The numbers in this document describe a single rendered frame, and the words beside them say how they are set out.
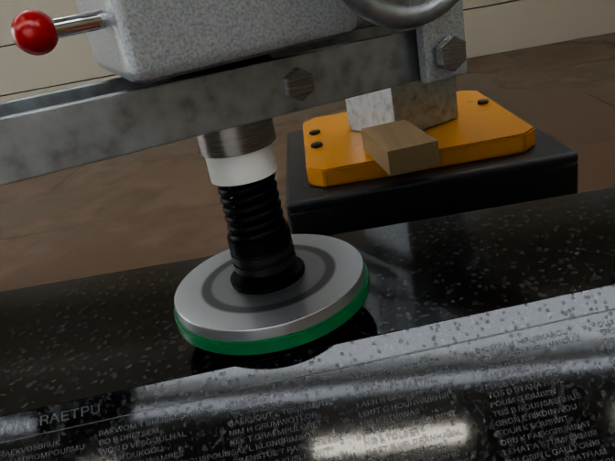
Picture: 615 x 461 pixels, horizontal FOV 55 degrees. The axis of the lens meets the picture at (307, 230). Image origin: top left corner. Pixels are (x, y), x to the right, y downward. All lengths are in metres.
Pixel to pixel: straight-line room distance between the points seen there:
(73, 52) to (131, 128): 6.62
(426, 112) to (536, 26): 5.59
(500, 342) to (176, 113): 0.39
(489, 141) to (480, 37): 5.54
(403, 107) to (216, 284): 0.79
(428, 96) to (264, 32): 0.94
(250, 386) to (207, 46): 0.34
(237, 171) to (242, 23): 0.16
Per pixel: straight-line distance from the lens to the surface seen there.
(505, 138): 1.30
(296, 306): 0.59
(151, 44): 0.47
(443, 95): 1.43
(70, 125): 0.51
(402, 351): 0.63
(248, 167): 0.58
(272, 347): 0.58
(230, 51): 0.48
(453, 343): 0.64
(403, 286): 0.71
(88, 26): 0.49
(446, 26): 0.61
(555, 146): 1.34
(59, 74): 7.24
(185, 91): 0.52
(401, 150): 1.13
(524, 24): 6.92
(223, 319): 0.60
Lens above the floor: 1.16
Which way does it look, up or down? 23 degrees down
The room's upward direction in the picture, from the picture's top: 11 degrees counter-clockwise
